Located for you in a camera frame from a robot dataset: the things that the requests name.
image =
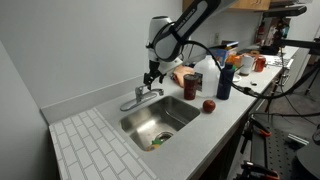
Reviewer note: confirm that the stainless steel sink basin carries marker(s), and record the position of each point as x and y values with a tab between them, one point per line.
159	120

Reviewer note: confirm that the red apple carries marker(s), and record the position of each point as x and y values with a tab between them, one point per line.
209	106

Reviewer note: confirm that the green toy in sink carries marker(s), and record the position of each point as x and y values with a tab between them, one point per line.
157	142

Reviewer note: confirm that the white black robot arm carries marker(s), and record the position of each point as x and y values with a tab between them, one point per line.
167	37

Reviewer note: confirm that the white brick pattern mat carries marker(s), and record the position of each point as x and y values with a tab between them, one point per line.
87	147

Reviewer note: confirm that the black perforated breadboard plate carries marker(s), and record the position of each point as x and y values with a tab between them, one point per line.
278	152

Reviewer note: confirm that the dark red tumbler cup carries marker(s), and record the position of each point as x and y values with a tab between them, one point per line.
190	86

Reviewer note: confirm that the red mug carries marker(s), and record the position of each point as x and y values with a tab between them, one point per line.
259	64

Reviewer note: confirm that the chrome sink faucet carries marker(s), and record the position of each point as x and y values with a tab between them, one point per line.
141	97

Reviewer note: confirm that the white mug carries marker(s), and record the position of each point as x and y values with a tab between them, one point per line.
246	65

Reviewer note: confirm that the dark blue bottle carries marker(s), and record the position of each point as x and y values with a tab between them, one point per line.
225	82

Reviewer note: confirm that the orange toy in sink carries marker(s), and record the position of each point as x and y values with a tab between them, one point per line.
151	148

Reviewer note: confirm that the clear plastic milk jug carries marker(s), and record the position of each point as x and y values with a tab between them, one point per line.
207	71

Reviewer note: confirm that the wooden wall cabinet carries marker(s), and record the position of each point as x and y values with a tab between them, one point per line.
247	5

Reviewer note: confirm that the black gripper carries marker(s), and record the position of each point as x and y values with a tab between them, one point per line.
152	74

